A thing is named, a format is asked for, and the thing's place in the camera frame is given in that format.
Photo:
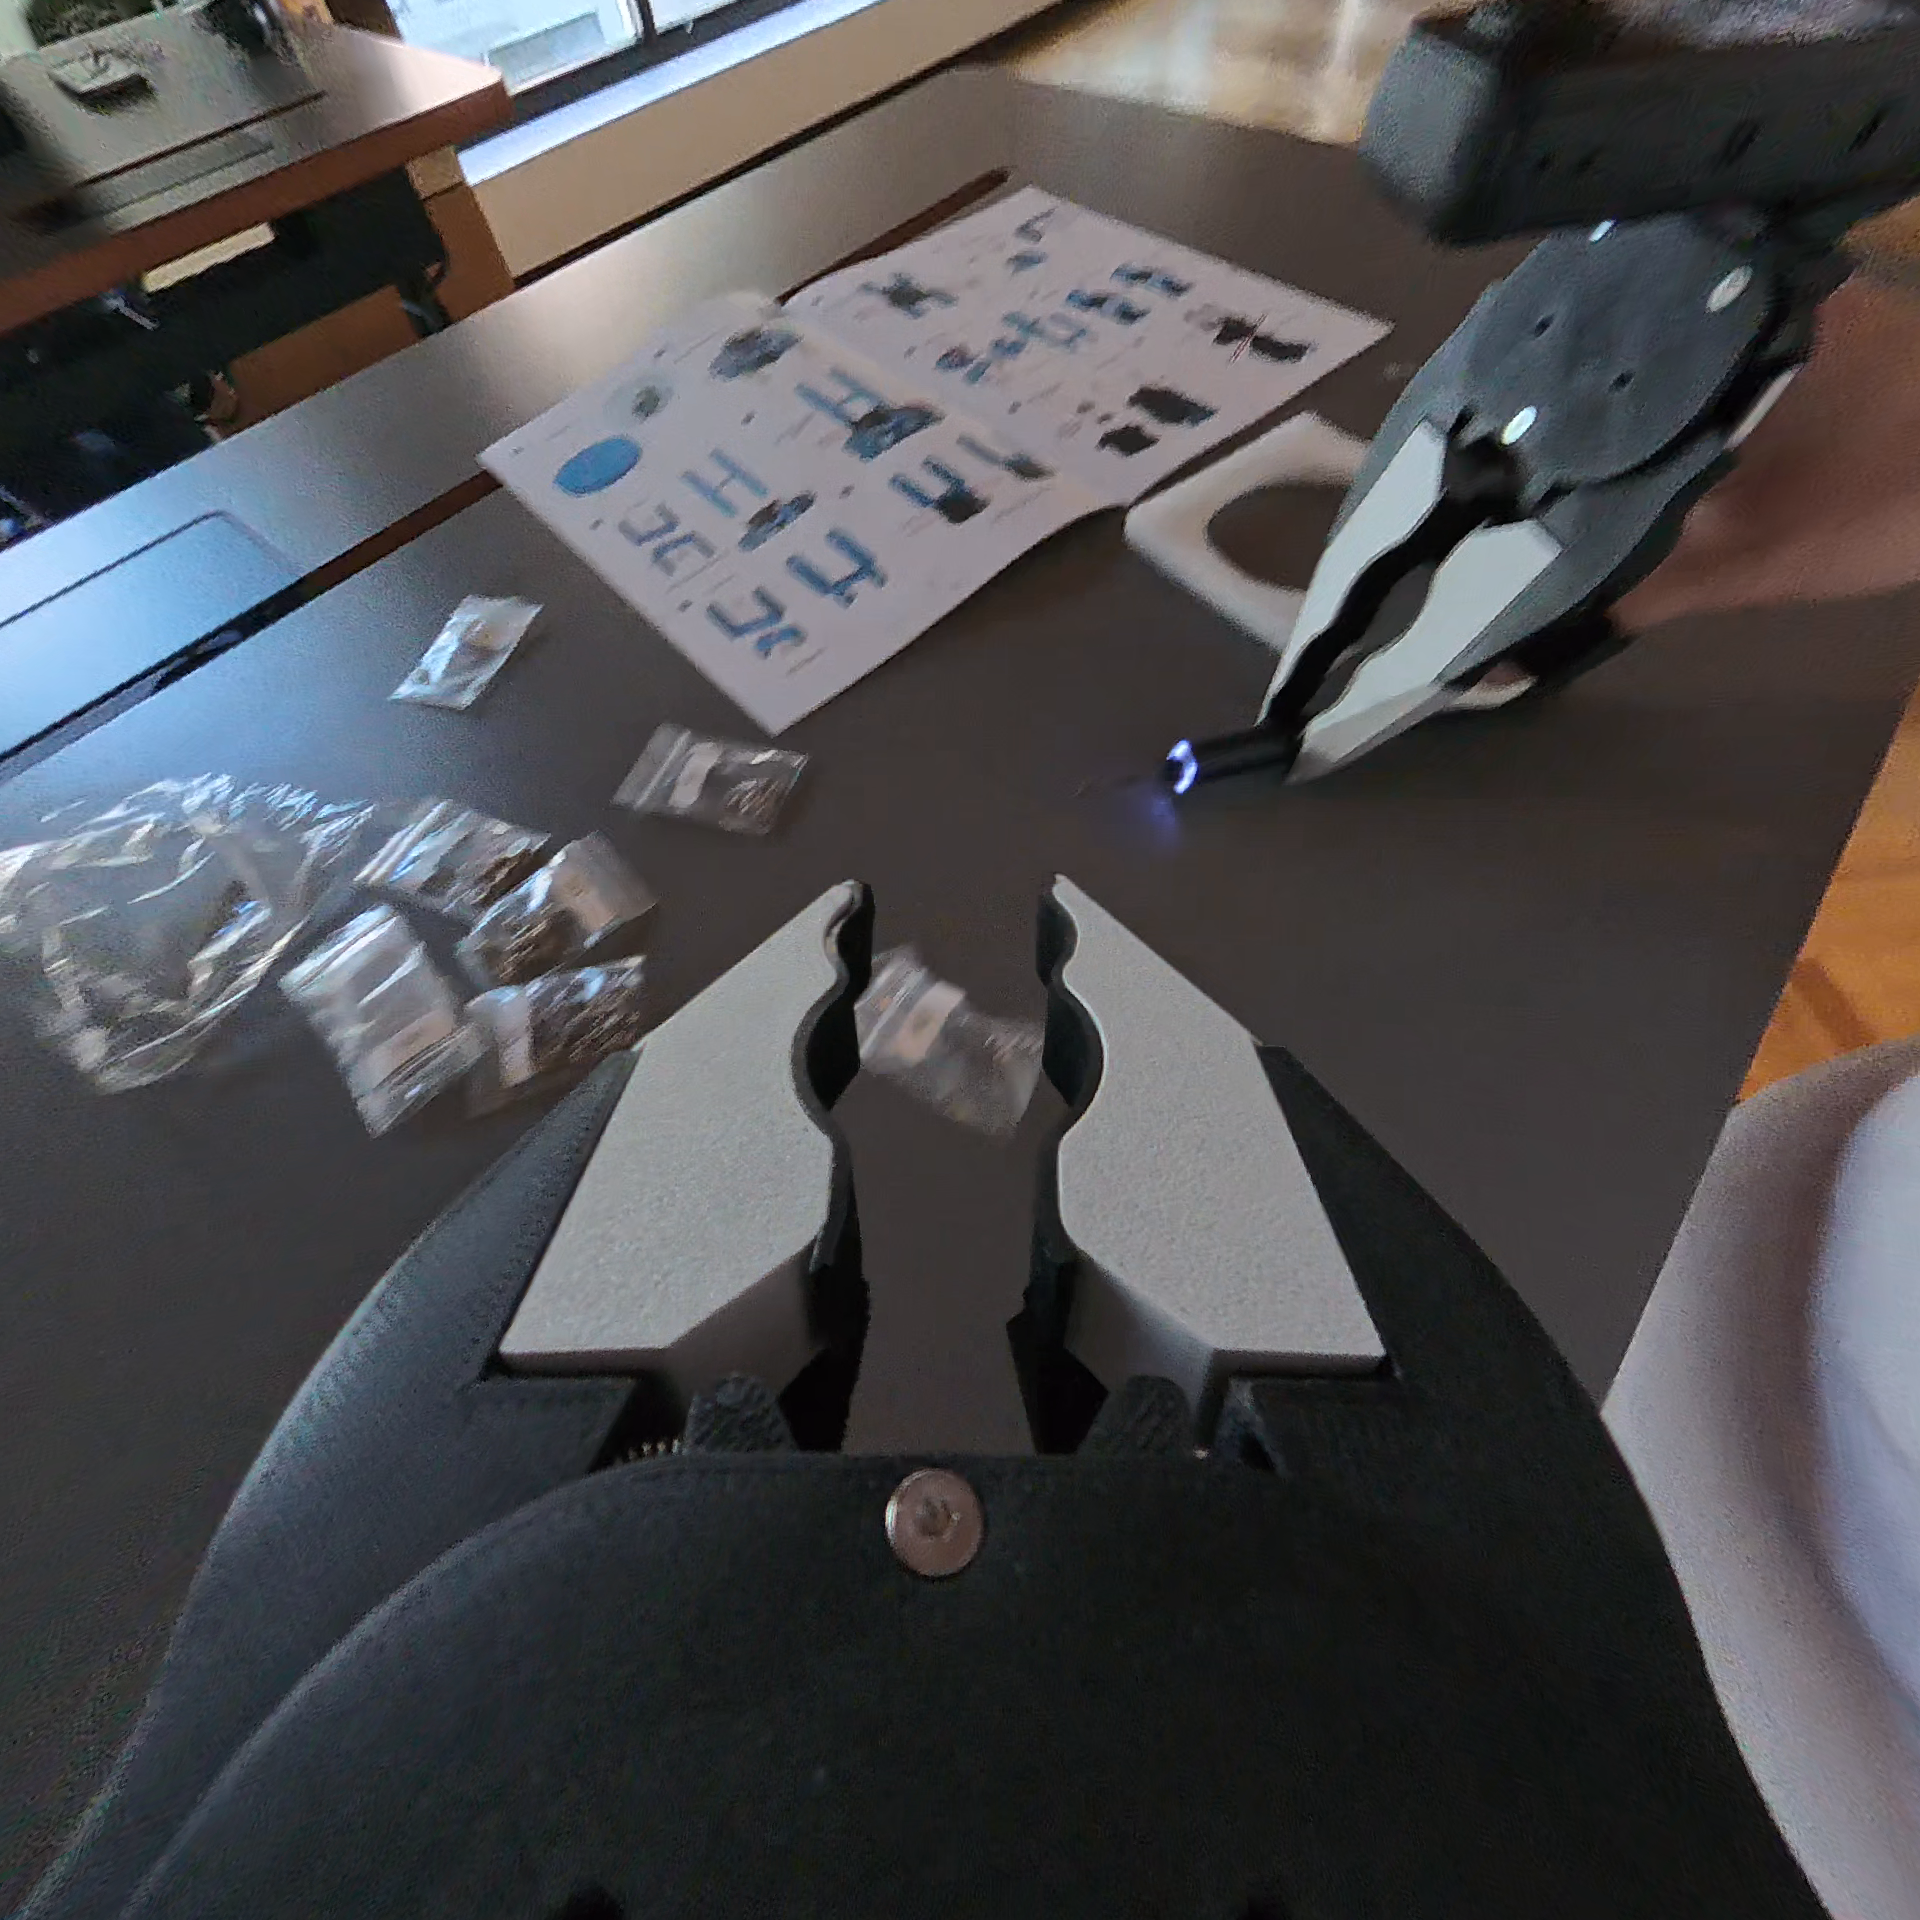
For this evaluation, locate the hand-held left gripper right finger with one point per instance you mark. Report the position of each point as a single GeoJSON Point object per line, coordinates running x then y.
{"type": "Point", "coordinates": [1200, 1185]}

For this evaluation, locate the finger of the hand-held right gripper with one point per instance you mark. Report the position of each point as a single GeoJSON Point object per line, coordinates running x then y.
{"type": "Point", "coordinates": [1455, 639]}
{"type": "Point", "coordinates": [1380, 547]}

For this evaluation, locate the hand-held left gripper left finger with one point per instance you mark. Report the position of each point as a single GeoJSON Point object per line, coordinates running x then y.
{"type": "Point", "coordinates": [691, 1185]}

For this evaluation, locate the black screwdriver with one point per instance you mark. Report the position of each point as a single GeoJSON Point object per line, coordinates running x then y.
{"type": "Point", "coordinates": [1236, 755]}

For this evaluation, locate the small clear parts bag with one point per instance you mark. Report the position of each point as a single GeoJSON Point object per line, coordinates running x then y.
{"type": "Point", "coordinates": [556, 1027]}
{"type": "Point", "coordinates": [714, 777]}
{"type": "Point", "coordinates": [562, 907]}
{"type": "Point", "coordinates": [376, 1019]}
{"type": "Point", "coordinates": [944, 1035]}
{"type": "Point", "coordinates": [451, 856]}
{"type": "Point", "coordinates": [470, 648]}

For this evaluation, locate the dark grey desk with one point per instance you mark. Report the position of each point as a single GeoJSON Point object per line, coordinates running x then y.
{"type": "Point", "coordinates": [1500, 975]}

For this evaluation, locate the brown wood-edged desk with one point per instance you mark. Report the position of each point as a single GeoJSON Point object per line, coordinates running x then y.
{"type": "Point", "coordinates": [300, 136]}

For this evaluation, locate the person's right hand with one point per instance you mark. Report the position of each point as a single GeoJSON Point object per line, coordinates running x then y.
{"type": "Point", "coordinates": [1799, 509]}

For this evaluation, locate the white foam piece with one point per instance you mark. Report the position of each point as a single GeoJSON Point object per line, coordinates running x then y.
{"type": "Point", "coordinates": [1185, 516]}

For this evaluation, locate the printed assembly manual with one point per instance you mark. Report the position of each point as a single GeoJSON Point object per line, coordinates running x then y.
{"type": "Point", "coordinates": [974, 451]}

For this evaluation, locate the crumpled clear plastic wrap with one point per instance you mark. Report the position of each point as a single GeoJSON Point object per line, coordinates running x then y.
{"type": "Point", "coordinates": [150, 931]}

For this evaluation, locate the person's white clothing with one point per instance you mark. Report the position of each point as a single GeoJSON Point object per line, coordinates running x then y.
{"type": "Point", "coordinates": [1799, 1425]}

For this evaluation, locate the window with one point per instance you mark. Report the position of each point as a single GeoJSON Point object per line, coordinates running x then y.
{"type": "Point", "coordinates": [523, 29]}

